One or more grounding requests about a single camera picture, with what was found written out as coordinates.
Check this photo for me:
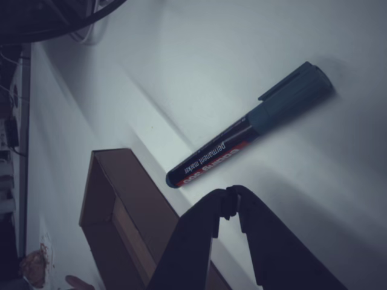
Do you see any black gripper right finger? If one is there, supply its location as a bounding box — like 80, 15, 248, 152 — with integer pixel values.
231, 184, 349, 290

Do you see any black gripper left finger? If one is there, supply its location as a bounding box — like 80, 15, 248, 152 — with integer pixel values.
147, 187, 236, 290

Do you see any green permanent marker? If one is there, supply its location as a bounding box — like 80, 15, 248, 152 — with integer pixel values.
165, 61, 334, 190

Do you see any person's right hand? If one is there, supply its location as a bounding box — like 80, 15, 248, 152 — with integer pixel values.
65, 274, 94, 290

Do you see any open cardboard box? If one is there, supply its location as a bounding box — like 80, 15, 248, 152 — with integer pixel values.
79, 147, 233, 290

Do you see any thick grey camera cable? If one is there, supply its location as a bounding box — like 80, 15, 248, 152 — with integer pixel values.
0, 0, 128, 45

